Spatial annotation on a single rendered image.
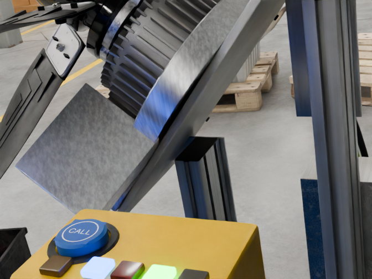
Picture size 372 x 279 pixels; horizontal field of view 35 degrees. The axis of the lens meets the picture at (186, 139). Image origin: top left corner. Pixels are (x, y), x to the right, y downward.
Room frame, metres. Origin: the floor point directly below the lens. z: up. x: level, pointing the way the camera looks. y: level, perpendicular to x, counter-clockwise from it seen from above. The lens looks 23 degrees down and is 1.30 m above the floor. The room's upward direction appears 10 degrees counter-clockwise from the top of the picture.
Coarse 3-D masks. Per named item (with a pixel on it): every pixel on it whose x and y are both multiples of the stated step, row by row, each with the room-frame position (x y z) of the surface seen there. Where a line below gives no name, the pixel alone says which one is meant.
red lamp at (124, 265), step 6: (120, 264) 0.34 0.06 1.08; (126, 264) 0.34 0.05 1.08; (132, 264) 0.34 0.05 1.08; (138, 264) 0.34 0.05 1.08; (114, 270) 0.34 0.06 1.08; (120, 270) 0.33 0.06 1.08; (126, 270) 0.33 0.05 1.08; (132, 270) 0.33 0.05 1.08; (138, 270) 0.33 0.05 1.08; (114, 276) 0.33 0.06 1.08; (120, 276) 0.33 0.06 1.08; (126, 276) 0.33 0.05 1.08; (132, 276) 0.33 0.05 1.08; (138, 276) 0.33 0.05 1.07
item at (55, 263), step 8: (56, 256) 0.37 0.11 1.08; (64, 256) 0.36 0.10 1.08; (48, 264) 0.36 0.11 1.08; (56, 264) 0.36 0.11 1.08; (64, 264) 0.35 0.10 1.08; (72, 264) 0.36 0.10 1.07; (40, 272) 0.35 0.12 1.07; (48, 272) 0.35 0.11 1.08; (56, 272) 0.35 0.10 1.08; (64, 272) 0.35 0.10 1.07
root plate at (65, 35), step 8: (64, 24) 0.94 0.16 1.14; (56, 32) 0.94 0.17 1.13; (64, 32) 0.92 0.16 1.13; (72, 32) 0.90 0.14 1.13; (64, 40) 0.91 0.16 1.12; (72, 40) 0.90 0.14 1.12; (80, 40) 0.88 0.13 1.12; (48, 48) 0.94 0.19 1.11; (64, 48) 0.90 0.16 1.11; (72, 48) 0.88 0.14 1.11; (80, 48) 0.87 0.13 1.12; (48, 56) 0.93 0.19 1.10; (56, 56) 0.91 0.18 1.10; (64, 56) 0.89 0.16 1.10; (72, 56) 0.87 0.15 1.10; (56, 64) 0.90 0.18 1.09; (64, 64) 0.88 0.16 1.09; (64, 72) 0.87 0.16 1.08
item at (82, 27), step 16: (48, 0) 0.88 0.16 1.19; (64, 0) 0.86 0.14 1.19; (80, 0) 0.85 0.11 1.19; (96, 0) 0.86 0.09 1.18; (112, 0) 0.83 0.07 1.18; (128, 0) 0.85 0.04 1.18; (80, 16) 0.86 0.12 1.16; (96, 16) 0.83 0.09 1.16; (112, 16) 0.83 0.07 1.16; (96, 32) 0.83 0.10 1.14; (96, 48) 0.84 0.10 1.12
